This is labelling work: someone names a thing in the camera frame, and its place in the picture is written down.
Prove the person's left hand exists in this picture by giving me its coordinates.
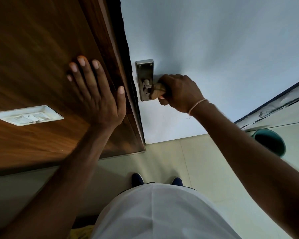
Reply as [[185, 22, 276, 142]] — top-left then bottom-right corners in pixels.
[[66, 56, 127, 131]]

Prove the person's right hand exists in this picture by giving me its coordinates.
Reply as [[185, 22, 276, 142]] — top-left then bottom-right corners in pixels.
[[157, 74, 209, 114]]

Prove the brown cleaning cloth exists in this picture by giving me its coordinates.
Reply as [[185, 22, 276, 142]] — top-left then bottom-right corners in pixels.
[[149, 83, 167, 100]]

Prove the silver metal door handle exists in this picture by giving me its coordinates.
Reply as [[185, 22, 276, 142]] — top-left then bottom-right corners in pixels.
[[135, 59, 155, 102]]

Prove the teal plastic bucket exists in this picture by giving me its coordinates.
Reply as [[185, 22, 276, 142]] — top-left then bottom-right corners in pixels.
[[252, 129, 287, 158]]

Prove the person's left forearm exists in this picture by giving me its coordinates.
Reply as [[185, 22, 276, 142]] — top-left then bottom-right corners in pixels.
[[0, 124, 118, 239]]

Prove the person's right forearm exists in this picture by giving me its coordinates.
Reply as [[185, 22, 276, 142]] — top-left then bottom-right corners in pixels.
[[189, 103, 299, 239]]

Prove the white door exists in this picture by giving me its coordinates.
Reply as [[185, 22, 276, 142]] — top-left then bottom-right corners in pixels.
[[119, 0, 299, 145]]

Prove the person's left navy shoe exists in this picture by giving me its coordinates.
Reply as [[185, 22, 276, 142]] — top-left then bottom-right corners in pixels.
[[131, 173, 145, 187]]

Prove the person's white shirt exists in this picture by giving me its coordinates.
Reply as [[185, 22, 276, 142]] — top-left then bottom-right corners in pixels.
[[91, 183, 242, 239]]

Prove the yellow patterned bedsheet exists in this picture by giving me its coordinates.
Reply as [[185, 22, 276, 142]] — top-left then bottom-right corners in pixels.
[[73, 225, 95, 239]]

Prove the pale thread wrist bracelet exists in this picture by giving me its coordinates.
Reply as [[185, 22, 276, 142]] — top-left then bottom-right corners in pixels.
[[187, 99, 210, 117]]

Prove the white switch plate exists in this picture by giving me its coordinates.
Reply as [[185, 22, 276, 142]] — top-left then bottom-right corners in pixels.
[[0, 105, 65, 126]]

